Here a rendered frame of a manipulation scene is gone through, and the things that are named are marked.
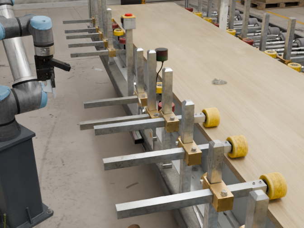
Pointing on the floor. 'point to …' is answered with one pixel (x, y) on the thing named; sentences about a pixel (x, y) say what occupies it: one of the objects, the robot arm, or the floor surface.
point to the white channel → (223, 14)
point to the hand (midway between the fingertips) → (54, 93)
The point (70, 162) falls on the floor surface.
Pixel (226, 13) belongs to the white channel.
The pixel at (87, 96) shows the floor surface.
